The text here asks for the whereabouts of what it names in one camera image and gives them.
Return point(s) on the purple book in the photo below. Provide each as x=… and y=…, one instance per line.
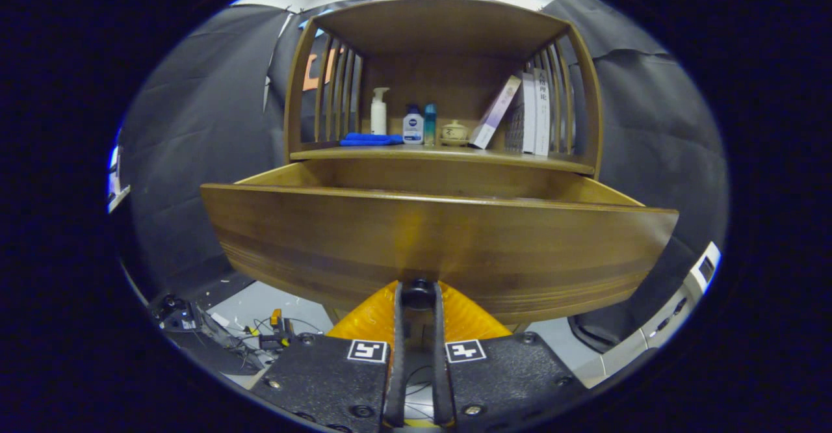
x=495, y=113

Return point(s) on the white pump bottle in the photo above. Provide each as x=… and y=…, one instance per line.
x=379, y=118

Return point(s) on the wooden drawer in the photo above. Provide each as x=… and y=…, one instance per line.
x=520, y=251

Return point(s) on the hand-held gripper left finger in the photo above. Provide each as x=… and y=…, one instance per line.
x=394, y=387

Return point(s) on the slim blue bottle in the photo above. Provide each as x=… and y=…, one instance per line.
x=430, y=127

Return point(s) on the dark patterned book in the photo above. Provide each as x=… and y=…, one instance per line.
x=515, y=127

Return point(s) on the wooden cabinet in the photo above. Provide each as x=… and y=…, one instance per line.
x=442, y=30

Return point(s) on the lidded ceramic tea cup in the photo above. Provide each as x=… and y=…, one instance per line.
x=454, y=135

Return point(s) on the black floor object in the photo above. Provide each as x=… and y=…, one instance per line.
x=601, y=332

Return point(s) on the white lotion bottle dark cap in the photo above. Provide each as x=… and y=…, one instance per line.
x=413, y=131

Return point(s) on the blue folded cloth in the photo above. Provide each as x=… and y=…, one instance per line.
x=370, y=139

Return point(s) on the wooden countertop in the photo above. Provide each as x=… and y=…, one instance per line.
x=442, y=155

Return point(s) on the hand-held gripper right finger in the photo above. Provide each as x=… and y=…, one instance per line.
x=443, y=387

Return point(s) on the black power strip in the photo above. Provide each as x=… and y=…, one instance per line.
x=175, y=316

